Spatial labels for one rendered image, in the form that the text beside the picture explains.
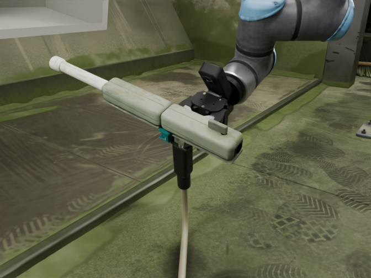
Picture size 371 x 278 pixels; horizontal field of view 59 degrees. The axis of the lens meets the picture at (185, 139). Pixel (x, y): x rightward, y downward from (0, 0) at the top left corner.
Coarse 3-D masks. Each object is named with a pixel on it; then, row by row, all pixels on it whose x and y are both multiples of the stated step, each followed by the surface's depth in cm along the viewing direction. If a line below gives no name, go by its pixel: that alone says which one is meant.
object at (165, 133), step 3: (159, 129) 63; (162, 129) 63; (162, 132) 63; (165, 132) 62; (168, 132) 62; (162, 135) 63; (165, 135) 63; (168, 135) 62; (171, 135) 63; (162, 138) 64; (168, 138) 63; (171, 138) 64; (168, 141) 63
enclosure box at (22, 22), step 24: (0, 0) 118; (24, 0) 125; (48, 0) 130; (72, 0) 123; (96, 0) 116; (0, 24) 100; (24, 24) 104; (48, 24) 109; (72, 24) 115; (96, 24) 113
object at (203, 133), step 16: (64, 64) 74; (80, 80) 72; (96, 80) 69; (112, 80) 68; (112, 96) 66; (128, 96) 64; (144, 96) 64; (128, 112) 66; (144, 112) 62; (160, 112) 61; (176, 112) 60; (192, 112) 60; (176, 128) 59; (192, 128) 57; (208, 128) 57; (224, 128) 54; (176, 144) 64; (192, 144) 60; (208, 144) 56; (224, 144) 54; (176, 160) 67; (192, 160) 68; (224, 160) 57
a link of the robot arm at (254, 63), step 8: (240, 56) 77; (248, 56) 75; (272, 56) 80; (248, 64) 75; (256, 64) 76; (264, 64) 77; (272, 64) 81; (256, 72) 75; (264, 72) 78; (256, 80) 76
